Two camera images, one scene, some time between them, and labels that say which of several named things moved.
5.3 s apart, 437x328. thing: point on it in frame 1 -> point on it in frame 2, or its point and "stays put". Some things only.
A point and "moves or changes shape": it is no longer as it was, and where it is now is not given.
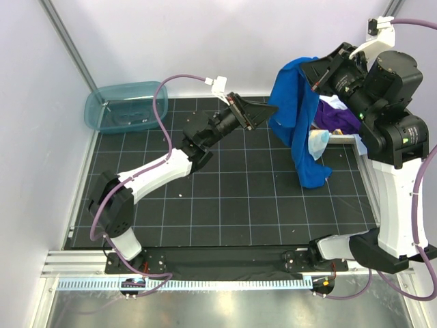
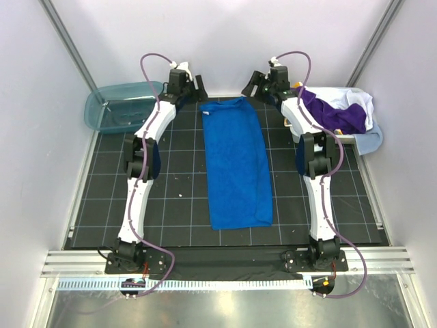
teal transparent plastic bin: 125,107 stays put
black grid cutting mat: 248,195 stays put
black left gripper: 248,115 -> 199,94
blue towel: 298,120 moves or changes shape
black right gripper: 319,73 -> 255,80
